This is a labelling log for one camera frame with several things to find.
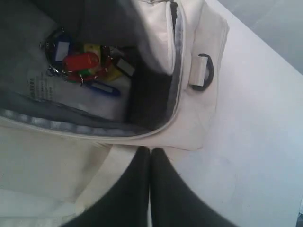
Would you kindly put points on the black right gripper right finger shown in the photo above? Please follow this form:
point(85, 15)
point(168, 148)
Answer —
point(173, 203)

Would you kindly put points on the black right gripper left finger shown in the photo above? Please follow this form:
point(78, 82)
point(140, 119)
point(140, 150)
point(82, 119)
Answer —
point(126, 203)

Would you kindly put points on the cream white duffel bag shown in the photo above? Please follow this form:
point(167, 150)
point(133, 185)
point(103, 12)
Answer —
point(49, 149)

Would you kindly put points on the colourful key tag bunch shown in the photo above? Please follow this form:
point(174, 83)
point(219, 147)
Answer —
point(89, 65)

